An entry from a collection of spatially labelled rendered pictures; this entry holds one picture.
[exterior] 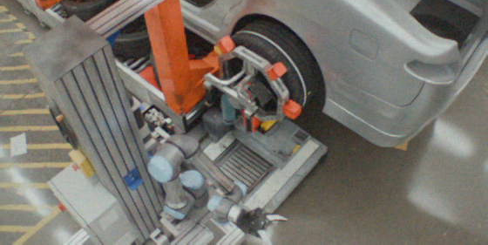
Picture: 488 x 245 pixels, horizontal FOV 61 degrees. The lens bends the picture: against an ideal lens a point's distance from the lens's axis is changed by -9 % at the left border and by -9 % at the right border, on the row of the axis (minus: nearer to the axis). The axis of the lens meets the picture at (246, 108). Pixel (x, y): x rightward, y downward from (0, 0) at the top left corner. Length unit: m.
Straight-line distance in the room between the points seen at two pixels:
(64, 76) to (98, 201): 0.80
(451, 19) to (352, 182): 1.49
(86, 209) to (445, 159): 2.86
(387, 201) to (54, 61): 2.69
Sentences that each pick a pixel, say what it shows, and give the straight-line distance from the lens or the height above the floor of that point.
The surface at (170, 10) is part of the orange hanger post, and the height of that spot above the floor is 1.45.
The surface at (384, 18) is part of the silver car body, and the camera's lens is 2.30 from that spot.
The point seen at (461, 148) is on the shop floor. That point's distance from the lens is 4.07.
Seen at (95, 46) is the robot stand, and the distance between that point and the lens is 1.64.
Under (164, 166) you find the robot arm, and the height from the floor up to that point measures 1.45.
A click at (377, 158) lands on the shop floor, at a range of 3.76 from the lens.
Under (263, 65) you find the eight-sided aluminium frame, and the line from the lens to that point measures 2.71.
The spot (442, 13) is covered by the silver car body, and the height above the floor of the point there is 0.91.
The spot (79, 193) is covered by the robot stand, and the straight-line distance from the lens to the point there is 2.25.
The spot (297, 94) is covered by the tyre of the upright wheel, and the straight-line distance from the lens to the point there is 2.81.
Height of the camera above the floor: 3.10
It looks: 52 degrees down
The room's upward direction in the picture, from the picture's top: 2 degrees counter-clockwise
